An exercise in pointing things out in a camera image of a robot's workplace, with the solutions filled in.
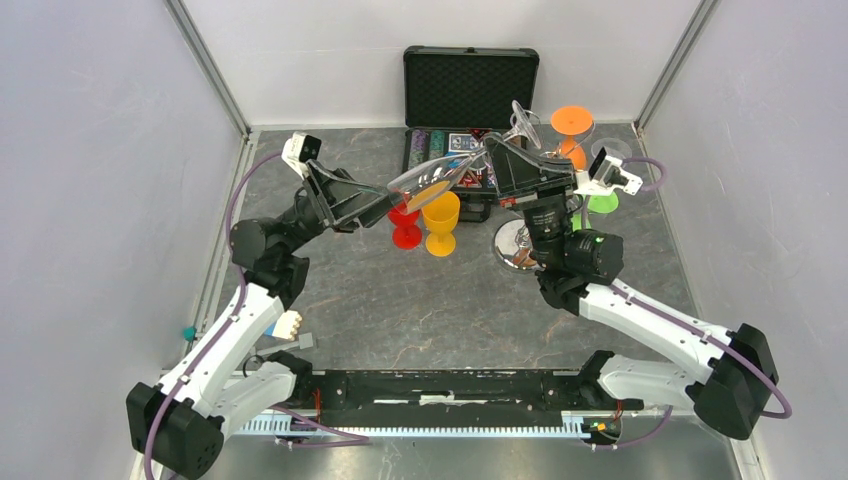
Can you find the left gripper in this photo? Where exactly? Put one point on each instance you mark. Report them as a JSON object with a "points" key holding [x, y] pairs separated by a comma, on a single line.
{"points": [[338, 201]]}

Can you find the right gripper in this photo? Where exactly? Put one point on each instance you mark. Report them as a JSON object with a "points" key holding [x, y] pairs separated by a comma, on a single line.
{"points": [[526, 181]]}

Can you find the red wine glass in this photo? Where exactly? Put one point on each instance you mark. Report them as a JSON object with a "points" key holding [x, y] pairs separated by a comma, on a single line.
{"points": [[407, 234]]}

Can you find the clear wine glass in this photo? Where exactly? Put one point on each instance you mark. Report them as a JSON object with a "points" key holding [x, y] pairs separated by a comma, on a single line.
{"points": [[612, 146], [421, 185]]}

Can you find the yellow wine glass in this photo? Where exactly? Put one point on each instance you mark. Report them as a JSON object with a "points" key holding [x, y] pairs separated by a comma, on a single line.
{"points": [[440, 218]]}

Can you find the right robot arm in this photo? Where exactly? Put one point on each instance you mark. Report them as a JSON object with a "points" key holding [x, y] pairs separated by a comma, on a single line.
{"points": [[725, 376]]}

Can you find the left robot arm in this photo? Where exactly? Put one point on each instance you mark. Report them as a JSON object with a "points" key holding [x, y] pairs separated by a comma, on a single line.
{"points": [[181, 423]]}

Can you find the chrome wine glass rack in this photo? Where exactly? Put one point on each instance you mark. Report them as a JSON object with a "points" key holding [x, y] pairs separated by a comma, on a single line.
{"points": [[517, 245]]}

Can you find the orange wine glass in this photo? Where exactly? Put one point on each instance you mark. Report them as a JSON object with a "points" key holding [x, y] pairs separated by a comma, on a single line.
{"points": [[571, 122]]}

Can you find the green wine glass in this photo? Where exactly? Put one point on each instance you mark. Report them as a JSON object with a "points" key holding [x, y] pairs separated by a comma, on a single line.
{"points": [[587, 205]]}

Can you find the playing card deck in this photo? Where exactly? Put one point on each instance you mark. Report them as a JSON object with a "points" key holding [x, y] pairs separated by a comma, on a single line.
{"points": [[462, 142]]}

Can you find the black poker chip case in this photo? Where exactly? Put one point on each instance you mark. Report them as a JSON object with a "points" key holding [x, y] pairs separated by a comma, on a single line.
{"points": [[464, 90]]}

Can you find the blue white toy block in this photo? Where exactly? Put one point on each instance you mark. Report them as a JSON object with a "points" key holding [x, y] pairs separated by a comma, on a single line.
{"points": [[286, 327]]}

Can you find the grey toy block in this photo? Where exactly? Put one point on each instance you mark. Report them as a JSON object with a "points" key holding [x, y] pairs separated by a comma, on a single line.
{"points": [[302, 342]]}

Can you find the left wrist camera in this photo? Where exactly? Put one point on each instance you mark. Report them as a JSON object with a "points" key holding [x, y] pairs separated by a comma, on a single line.
{"points": [[298, 150]]}

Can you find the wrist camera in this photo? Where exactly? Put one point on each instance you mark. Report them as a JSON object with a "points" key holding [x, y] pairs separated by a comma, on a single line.
{"points": [[606, 174], [298, 150]]}

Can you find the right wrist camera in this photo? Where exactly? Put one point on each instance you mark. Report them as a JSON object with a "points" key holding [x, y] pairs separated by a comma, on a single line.
{"points": [[606, 174]]}

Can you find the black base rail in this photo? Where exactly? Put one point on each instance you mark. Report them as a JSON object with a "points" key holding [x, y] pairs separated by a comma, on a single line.
{"points": [[452, 398]]}

